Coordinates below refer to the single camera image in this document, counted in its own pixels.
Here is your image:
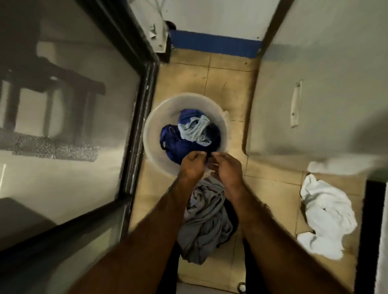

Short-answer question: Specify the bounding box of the black door frame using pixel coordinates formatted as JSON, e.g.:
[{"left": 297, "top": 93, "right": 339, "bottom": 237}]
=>
[{"left": 352, "top": 179, "right": 388, "bottom": 294}]

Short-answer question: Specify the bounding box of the white towel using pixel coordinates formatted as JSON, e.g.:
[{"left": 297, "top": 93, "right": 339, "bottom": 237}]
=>
[{"left": 296, "top": 174, "right": 358, "bottom": 261}]

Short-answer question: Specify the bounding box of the grey garment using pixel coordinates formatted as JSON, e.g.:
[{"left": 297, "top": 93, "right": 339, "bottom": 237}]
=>
[{"left": 177, "top": 163, "right": 234, "bottom": 264}]

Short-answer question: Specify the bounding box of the person's left forearm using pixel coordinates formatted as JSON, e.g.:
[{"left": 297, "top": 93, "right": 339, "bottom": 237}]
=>
[{"left": 69, "top": 177, "right": 200, "bottom": 294}]

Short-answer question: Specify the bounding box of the grey door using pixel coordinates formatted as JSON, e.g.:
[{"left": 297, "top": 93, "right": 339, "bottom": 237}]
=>
[{"left": 244, "top": 0, "right": 388, "bottom": 164}]

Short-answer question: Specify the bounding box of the black framed glass door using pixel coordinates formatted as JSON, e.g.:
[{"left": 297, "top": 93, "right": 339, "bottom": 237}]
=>
[{"left": 0, "top": 0, "right": 161, "bottom": 294}]

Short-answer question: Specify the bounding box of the person's right forearm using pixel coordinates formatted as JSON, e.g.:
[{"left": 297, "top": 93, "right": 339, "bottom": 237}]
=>
[{"left": 224, "top": 182, "right": 360, "bottom": 294}]

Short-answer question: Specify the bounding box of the person's right hand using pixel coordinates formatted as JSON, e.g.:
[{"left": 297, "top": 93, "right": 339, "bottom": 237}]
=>
[{"left": 210, "top": 152, "right": 245, "bottom": 190}]

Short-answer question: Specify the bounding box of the white plastic basin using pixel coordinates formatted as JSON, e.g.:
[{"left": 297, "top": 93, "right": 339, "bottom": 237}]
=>
[{"left": 143, "top": 92, "right": 231, "bottom": 178}]

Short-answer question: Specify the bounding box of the white door handle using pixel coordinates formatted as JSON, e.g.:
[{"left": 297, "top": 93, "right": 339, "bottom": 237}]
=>
[{"left": 290, "top": 80, "right": 303, "bottom": 128}]

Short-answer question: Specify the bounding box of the person's left hand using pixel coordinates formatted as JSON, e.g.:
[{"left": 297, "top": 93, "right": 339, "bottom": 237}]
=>
[{"left": 180, "top": 150, "right": 210, "bottom": 183}]

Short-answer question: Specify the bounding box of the light blue garment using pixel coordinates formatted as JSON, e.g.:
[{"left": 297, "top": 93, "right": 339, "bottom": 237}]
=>
[{"left": 178, "top": 115, "right": 212, "bottom": 146}]

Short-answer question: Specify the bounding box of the dark blue garment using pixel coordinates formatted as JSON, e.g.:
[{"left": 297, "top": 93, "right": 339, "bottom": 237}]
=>
[{"left": 160, "top": 108, "right": 222, "bottom": 165}]

